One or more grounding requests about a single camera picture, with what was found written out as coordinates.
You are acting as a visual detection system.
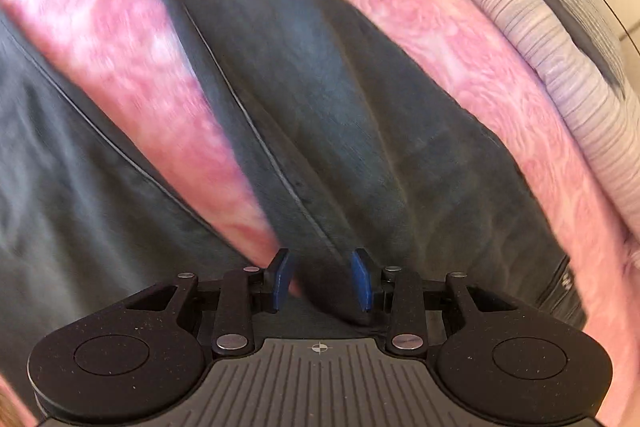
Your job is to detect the striped white duvet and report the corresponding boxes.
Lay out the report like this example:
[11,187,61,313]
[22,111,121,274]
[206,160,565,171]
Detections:
[377,0,640,238]

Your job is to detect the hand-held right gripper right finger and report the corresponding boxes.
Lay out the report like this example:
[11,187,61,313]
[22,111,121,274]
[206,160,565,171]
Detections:
[350,248,518,356]

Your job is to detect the pink floral blanket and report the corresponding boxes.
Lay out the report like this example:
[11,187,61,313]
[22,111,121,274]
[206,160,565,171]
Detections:
[0,0,640,427]

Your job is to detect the dark grey jeans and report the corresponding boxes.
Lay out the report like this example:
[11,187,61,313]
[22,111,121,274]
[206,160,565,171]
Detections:
[0,0,588,378]

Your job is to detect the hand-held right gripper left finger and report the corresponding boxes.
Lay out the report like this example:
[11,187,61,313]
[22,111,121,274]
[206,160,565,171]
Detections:
[122,248,294,356]

